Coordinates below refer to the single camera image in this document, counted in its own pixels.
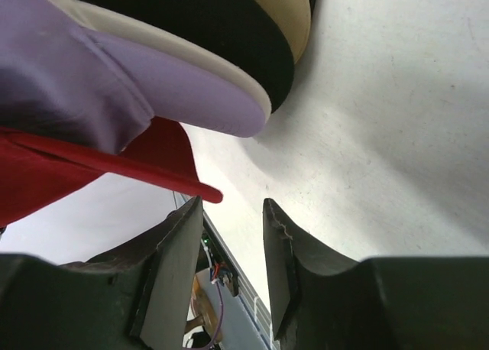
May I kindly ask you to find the purple baseball cap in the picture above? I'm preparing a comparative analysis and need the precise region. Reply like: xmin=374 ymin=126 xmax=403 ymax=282
xmin=1 ymin=0 xmax=268 ymax=154

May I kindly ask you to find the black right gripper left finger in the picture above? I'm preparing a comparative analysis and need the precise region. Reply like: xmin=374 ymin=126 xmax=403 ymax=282
xmin=1 ymin=197 xmax=203 ymax=349

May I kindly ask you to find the aluminium frame rail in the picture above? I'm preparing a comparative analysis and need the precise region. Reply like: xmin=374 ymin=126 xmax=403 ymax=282
xmin=183 ymin=213 xmax=280 ymax=349

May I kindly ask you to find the black baseball cap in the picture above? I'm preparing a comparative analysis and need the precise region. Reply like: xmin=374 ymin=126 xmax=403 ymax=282
xmin=80 ymin=0 xmax=294 ymax=111

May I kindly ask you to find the dark red baseball cap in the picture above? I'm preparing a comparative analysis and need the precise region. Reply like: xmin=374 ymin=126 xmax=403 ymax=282
xmin=1 ymin=118 xmax=223 ymax=227

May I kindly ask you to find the beige baseball cap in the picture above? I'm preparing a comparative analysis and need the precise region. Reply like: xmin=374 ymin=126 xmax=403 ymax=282
xmin=255 ymin=0 xmax=312 ymax=64

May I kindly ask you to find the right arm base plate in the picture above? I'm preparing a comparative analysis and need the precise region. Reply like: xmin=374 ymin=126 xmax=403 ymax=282
xmin=196 ymin=212 xmax=239 ymax=297

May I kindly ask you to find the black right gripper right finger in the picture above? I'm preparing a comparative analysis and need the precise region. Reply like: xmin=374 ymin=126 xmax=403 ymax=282
xmin=263 ymin=198 xmax=488 ymax=349

